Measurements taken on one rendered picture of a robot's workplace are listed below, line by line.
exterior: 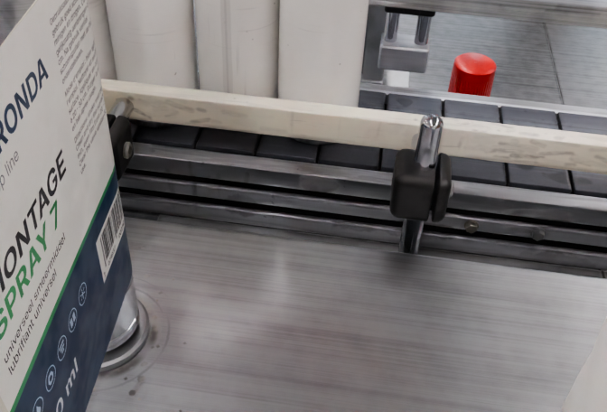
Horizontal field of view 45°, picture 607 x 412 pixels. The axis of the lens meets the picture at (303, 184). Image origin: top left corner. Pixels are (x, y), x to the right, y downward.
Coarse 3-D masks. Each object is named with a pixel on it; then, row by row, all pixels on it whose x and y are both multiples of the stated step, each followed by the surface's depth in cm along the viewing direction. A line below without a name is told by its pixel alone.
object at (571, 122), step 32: (384, 96) 50; (160, 128) 46; (192, 128) 46; (576, 128) 48; (288, 160) 45; (320, 160) 44; (352, 160) 44; (384, 160) 45; (480, 160) 45; (576, 192) 43
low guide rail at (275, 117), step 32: (128, 96) 43; (160, 96) 43; (192, 96) 43; (224, 96) 43; (256, 96) 43; (224, 128) 44; (256, 128) 43; (288, 128) 43; (320, 128) 43; (352, 128) 42; (384, 128) 42; (416, 128) 42; (448, 128) 41; (480, 128) 41; (512, 128) 42; (544, 128) 42; (512, 160) 42; (544, 160) 42; (576, 160) 41
